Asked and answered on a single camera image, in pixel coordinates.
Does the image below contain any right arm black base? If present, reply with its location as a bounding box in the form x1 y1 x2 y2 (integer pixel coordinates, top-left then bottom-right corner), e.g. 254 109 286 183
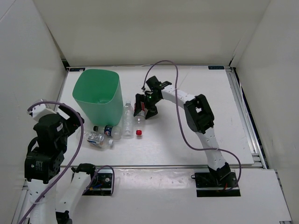
190 171 241 197

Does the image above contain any Pepsi label plastic bottle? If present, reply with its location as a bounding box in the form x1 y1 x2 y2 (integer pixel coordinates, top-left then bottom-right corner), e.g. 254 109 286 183
93 125 122 140

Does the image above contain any clear plastic bottle white cap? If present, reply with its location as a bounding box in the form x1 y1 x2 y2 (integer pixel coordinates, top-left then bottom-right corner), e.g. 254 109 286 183
122 100 134 137

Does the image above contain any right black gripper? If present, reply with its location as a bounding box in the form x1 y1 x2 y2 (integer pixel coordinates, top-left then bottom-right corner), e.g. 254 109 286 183
134 93 162 119

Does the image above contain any red label plastic bottle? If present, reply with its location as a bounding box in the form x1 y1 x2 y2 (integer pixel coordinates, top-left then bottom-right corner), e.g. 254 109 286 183
134 113 146 138

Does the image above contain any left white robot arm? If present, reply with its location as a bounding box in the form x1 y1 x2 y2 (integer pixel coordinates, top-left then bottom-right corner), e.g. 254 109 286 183
24 101 98 224

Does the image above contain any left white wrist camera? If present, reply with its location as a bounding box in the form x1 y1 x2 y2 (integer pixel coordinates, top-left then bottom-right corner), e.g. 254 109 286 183
27 104 56 122

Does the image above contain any green plastic bin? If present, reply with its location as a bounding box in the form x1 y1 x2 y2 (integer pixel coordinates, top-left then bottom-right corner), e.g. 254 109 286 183
72 69 123 126

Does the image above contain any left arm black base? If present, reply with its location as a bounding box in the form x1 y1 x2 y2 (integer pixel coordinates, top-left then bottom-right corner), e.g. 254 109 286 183
82 165 115 196

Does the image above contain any blue white label clear bottle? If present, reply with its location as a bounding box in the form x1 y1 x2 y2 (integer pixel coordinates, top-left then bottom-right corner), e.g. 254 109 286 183
82 131 114 149

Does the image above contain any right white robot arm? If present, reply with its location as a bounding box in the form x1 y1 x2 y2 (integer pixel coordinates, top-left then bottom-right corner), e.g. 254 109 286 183
134 76 238 190

